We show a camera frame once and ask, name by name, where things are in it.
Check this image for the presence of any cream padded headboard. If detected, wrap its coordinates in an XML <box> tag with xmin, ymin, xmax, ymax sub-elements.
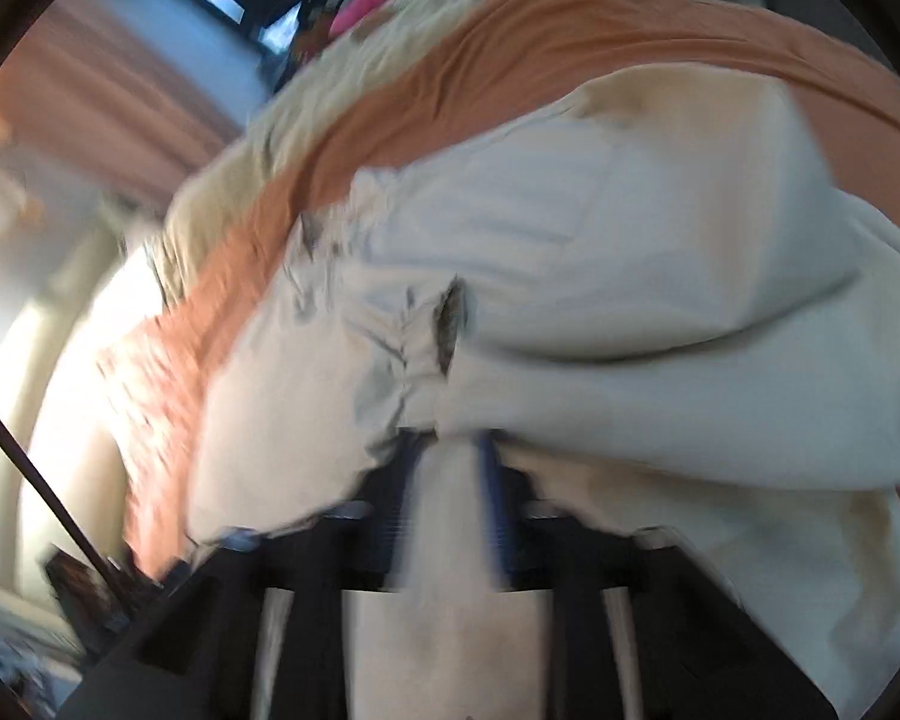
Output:
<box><xmin>0</xmin><ymin>199</ymin><xmax>164</xmax><ymax>608</ymax></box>

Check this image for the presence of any black cable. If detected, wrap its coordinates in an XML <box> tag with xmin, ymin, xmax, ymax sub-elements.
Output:
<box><xmin>0</xmin><ymin>380</ymin><xmax>133</xmax><ymax>616</ymax></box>

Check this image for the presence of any pink curtain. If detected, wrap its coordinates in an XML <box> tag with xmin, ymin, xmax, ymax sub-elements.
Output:
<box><xmin>0</xmin><ymin>0</ymin><xmax>238</xmax><ymax>215</ymax></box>

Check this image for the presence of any orange blanket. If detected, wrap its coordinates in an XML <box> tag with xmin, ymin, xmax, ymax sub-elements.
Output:
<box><xmin>100</xmin><ymin>0</ymin><xmax>900</xmax><ymax>575</ymax></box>

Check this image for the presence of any beige duvet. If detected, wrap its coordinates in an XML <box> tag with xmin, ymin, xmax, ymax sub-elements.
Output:
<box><xmin>145</xmin><ymin>0</ymin><xmax>618</xmax><ymax>309</ymax></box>

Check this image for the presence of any large white jacket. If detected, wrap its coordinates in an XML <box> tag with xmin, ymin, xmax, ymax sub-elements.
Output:
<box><xmin>188</xmin><ymin>65</ymin><xmax>900</xmax><ymax>718</ymax></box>

